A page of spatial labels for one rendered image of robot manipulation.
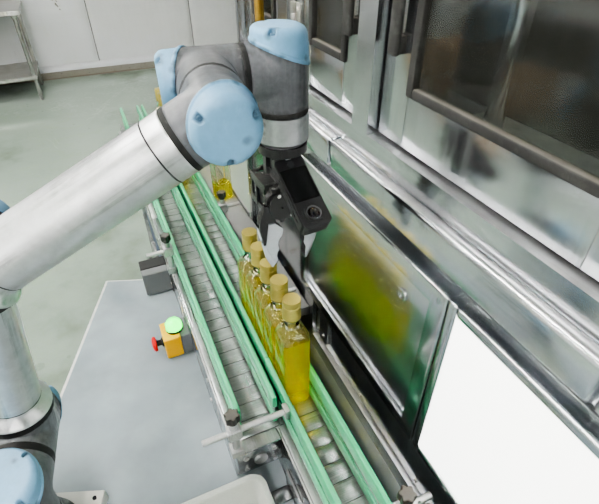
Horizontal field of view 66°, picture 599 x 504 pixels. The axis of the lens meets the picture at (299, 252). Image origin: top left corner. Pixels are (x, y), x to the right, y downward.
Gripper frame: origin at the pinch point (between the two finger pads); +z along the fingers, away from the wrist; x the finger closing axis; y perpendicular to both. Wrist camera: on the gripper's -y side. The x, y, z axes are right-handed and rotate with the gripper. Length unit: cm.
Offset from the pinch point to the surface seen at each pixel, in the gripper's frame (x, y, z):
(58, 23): 28, 590, 64
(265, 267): 0.9, 10.2, 9.3
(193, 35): -126, 588, 91
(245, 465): 14.4, -8.7, 41.1
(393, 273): -12.3, -11.9, -1.1
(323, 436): -1.3, -11.7, 37.4
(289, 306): 1.0, -1.5, 9.6
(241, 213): -14, 73, 37
